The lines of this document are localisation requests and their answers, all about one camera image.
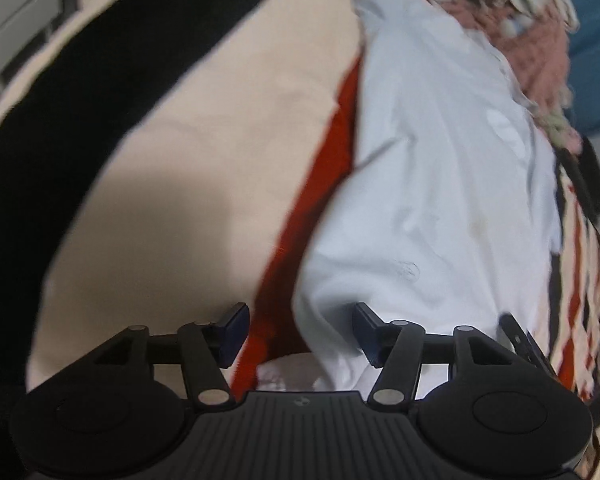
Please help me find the white polo shirt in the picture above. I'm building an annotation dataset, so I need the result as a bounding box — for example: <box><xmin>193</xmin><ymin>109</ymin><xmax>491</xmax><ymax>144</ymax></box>
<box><xmin>257</xmin><ymin>0</ymin><xmax>560</xmax><ymax>393</ymax></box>

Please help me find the black armchair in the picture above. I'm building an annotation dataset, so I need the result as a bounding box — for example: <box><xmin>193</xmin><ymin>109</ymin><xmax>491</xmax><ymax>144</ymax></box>
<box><xmin>556</xmin><ymin>138</ymin><xmax>600</xmax><ymax>224</ymax></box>

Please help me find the striped fleece blanket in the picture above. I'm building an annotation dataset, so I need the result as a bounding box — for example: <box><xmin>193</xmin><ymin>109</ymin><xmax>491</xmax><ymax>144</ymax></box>
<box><xmin>0</xmin><ymin>0</ymin><xmax>600</xmax><ymax>480</ymax></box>

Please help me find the green patterned blanket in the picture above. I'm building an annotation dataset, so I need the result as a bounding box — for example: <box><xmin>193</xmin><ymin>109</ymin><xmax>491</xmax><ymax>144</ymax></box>
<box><xmin>534</xmin><ymin>110</ymin><xmax>583</xmax><ymax>156</ymax></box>

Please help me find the pink fluffy blanket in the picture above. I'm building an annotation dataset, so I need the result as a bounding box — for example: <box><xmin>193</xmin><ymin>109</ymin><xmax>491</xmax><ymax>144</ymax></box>
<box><xmin>394</xmin><ymin>0</ymin><xmax>577</xmax><ymax>111</ymax></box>

